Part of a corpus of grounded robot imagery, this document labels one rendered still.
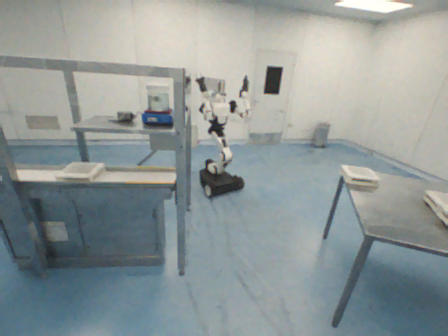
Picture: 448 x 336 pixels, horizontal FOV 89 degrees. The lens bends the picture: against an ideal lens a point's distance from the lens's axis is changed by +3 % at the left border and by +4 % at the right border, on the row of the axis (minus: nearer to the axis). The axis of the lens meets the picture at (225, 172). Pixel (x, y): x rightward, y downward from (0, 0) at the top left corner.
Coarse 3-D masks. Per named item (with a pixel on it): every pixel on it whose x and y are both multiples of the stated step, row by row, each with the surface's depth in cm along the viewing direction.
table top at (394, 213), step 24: (360, 192) 177; (384, 192) 179; (408, 192) 182; (360, 216) 145; (384, 216) 147; (408, 216) 149; (432, 216) 151; (384, 240) 128; (408, 240) 127; (432, 240) 128
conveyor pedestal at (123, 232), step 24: (0, 216) 170; (48, 216) 174; (72, 216) 176; (96, 216) 178; (120, 216) 180; (144, 216) 182; (48, 240) 182; (72, 240) 185; (96, 240) 187; (120, 240) 189; (144, 240) 191; (24, 264) 191; (48, 264) 193; (72, 264) 196; (96, 264) 198; (120, 264) 201; (144, 264) 203
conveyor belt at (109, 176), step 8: (0, 176) 166; (24, 176) 169; (32, 176) 169; (40, 176) 170; (48, 176) 171; (104, 176) 177; (112, 176) 178; (120, 176) 179; (128, 176) 180; (136, 176) 181; (144, 176) 182; (152, 176) 183; (160, 176) 184; (168, 176) 185
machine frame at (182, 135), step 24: (72, 72) 215; (96, 72) 128; (120, 72) 129; (144, 72) 130; (168, 72) 131; (72, 96) 219; (0, 144) 139; (0, 168) 144; (24, 216) 160; (24, 240) 167
